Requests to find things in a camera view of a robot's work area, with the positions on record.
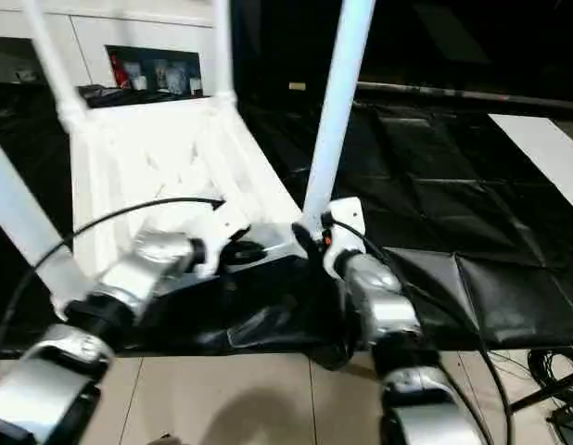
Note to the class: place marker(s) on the white plastic table top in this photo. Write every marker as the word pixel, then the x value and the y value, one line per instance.
pixel 175 153

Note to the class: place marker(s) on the white cabinet with glass doors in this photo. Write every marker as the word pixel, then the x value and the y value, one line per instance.
pixel 152 23

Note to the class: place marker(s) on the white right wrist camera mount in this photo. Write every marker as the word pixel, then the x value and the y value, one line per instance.
pixel 347 218

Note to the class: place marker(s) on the grey robot body part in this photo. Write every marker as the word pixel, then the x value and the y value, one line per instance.
pixel 168 439

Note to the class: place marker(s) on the white plastic table leg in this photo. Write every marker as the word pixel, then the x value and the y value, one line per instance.
pixel 54 60
pixel 22 208
pixel 337 116
pixel 224 51

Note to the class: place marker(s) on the black plastic mat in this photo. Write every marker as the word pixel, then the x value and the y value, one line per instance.
pixel 453 208

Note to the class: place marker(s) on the black stand leg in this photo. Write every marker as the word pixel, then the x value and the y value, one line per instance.
pixel 546 391

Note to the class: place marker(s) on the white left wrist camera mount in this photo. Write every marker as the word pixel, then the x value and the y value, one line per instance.
pixel 217 227

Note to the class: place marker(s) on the small white cup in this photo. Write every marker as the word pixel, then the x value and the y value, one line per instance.
pixel 195 87

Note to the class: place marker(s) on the white flat board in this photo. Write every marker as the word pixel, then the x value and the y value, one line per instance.
pixel 541 148

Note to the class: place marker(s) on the small tan tape piece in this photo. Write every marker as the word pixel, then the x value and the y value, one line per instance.
pixel 297 86

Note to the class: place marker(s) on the red bottle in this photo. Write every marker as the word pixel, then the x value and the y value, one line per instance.
pixel 119 72

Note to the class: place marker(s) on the long dark metal rod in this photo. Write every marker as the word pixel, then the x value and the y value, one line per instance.
pixel 453 92

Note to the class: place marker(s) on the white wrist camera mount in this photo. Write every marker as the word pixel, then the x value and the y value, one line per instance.
pixel 217 227
pixel 347 218

